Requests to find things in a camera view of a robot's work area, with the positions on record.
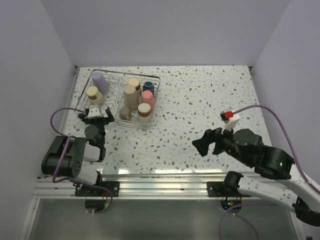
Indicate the pink plastic cup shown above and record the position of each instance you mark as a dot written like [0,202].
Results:
[148,98]

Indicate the aluminium rail table edge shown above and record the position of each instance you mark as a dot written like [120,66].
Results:
[177,186]

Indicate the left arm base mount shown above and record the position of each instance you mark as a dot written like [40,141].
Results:
[106,189]

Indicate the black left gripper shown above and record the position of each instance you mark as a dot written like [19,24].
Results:
[104,119]

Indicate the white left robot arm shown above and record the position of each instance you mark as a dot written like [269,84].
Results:
[66,154]

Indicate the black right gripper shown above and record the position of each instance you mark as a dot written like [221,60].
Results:
[201,144]

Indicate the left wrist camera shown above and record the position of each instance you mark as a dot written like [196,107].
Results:
[94,112]

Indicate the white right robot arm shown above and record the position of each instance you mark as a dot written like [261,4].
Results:
[269,162]

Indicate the dark blue ceramic mug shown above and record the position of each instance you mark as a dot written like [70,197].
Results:
[149,86]

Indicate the lilac plastic cup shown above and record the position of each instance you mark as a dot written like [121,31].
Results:
[100,82]

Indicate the beige plastic cup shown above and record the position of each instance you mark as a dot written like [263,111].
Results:
[131,99]

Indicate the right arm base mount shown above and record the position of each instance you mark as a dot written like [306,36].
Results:
[215,189]

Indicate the small olive handled cup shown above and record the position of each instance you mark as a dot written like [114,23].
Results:
[125,113]

